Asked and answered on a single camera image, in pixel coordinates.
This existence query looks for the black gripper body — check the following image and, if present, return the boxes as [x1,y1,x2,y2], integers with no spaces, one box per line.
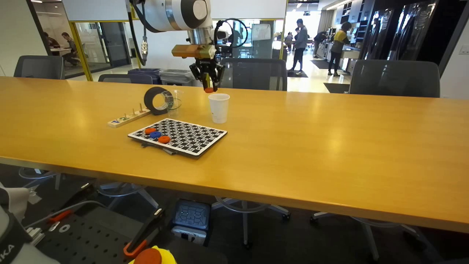
[191,57,224,75]

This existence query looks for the white black robot base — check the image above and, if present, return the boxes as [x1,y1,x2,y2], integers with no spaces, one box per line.
[0,204,63,264]

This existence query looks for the white paper cup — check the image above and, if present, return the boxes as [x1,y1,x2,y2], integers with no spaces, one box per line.
[208,92,232,125]

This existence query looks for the clear glass cup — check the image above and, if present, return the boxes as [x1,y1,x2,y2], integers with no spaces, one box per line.
[166,88,182,113]

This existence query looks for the black tape roll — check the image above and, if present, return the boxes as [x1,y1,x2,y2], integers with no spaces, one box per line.
[142,85,176,117]

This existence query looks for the white hanging panel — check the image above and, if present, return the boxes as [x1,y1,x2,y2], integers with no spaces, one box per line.
[62,0,132,23]
[210,0,289,21]

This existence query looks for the gray board support piece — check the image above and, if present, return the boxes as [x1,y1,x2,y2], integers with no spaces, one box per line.
[157,144,179,155]

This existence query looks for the wooden number puzzle strip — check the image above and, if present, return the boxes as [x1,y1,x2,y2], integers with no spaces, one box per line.
[107,107,153,129]

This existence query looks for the person in dark clothes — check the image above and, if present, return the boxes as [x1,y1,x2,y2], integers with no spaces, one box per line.
[290,18,311,76]

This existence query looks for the person in yellow shirt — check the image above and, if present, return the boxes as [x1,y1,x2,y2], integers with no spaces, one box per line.
[327,19,355,78]

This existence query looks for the office chair base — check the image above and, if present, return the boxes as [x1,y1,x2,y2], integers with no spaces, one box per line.
[18,167,63,191]
[94,180,161,211]

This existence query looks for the seated person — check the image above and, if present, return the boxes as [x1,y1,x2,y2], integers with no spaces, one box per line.
[60,31,81,66]
[40,29,59,56]

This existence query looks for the black office chair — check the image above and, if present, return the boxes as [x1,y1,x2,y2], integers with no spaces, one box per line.
[211,197,293,248]
[309,210,444,264]

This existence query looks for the gray floor power box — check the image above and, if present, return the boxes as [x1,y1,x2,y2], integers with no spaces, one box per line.
[170,198,213,246]

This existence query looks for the black orange clamp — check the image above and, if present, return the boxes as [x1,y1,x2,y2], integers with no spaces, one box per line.
[122,207,166,261]

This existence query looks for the black angled bar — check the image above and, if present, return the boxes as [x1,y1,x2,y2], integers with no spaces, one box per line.
[62,182,98,213]

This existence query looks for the yellow red emergency stop button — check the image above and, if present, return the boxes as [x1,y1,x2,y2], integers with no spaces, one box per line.
[128,245,179,264]

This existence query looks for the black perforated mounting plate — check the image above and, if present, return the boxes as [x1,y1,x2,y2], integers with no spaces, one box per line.
[34,204,148,264]

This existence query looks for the black glass door refrigerators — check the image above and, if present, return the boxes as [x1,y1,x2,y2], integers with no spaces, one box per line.
[358,0,466,67]

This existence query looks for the brown wrist camera box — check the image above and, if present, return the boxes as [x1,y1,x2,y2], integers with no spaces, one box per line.
[172,43,217,60]

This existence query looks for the black looped gripper cable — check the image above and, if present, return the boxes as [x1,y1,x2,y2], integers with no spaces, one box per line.
[213,18,249,50]

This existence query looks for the gray hose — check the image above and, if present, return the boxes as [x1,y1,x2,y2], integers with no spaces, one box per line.
[24,198,107,232]

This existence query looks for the red handled tool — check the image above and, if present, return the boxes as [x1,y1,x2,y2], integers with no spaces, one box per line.
[46,210,75,224]

